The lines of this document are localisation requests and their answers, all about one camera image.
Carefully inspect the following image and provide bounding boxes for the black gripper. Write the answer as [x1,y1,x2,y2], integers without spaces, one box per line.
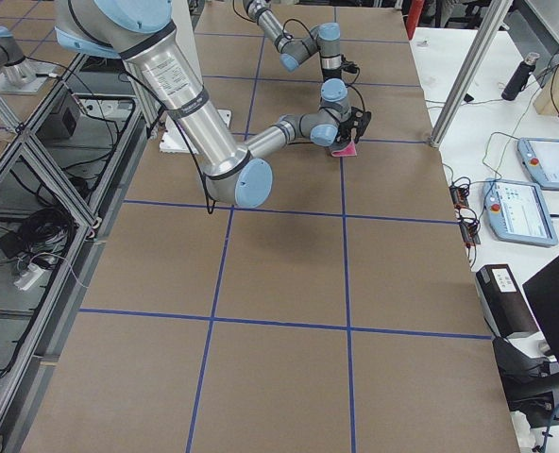
[336,107,371,144]

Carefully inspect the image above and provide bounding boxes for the pink and grey towel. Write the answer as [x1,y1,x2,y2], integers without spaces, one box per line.
[330,141,357,158]

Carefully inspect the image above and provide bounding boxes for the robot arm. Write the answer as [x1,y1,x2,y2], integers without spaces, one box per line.
[243,0,359,81]
[55,1,371,208]

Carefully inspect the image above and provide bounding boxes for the black water bottle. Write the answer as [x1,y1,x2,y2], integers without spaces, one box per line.
[501,52,540,101]

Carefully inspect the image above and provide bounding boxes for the near teach pendant tablet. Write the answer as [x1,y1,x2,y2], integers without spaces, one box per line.
[483,179,558,247]

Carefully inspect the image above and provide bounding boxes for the teach pendant tablet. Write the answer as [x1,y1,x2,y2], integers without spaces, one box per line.
[517,138,559,191]
[483,179,558,247]

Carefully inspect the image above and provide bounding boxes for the far teach pendant tablet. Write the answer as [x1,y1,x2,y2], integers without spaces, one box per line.
[517,138,559,191]

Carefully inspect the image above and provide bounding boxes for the brown and black box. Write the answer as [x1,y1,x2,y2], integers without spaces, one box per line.
[475,264,539,339]

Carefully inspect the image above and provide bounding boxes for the black computer monitor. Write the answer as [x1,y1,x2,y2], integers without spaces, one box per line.
[493,256,559,428]

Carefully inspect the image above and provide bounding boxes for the aluminium frame post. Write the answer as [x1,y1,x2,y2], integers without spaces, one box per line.
[428,0,513,148]

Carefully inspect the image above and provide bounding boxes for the aluminium frame rack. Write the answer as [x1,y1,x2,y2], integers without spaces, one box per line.
[0,56,161,452]

